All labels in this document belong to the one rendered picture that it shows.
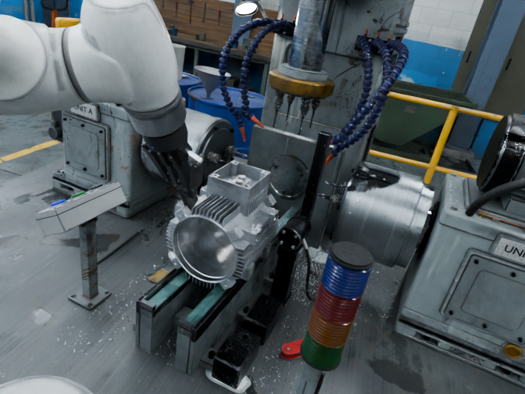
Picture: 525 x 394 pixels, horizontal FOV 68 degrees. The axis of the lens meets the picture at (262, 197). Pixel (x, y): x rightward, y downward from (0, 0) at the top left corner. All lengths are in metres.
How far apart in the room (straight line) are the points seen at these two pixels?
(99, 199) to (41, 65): 0.40
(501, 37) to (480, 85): 0.60
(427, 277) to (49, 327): 0.86
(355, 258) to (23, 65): 0.47
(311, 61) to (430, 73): 5.21
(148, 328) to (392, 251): 0.58
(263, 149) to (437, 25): 5.11
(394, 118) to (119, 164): 4.27
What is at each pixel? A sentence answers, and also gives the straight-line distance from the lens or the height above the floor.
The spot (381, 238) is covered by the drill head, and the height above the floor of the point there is 1.04.
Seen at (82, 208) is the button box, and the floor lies 1.06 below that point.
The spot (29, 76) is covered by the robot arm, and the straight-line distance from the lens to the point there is 0.56.
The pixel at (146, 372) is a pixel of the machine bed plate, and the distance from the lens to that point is 0.88.
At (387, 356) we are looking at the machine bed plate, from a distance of 1.04.
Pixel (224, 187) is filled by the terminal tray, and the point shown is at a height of 1.13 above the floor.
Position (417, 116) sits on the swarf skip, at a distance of 5.20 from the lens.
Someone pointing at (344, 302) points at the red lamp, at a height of 1.16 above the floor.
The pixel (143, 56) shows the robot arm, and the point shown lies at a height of 1.41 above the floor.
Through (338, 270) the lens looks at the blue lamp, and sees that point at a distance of 0.52.
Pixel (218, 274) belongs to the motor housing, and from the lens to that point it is 0.88.
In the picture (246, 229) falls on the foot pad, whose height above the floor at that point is 1.08.
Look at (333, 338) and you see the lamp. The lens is 0.58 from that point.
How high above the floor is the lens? 1.49
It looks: 26 degrees down
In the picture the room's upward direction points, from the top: 10 degrees clockwise
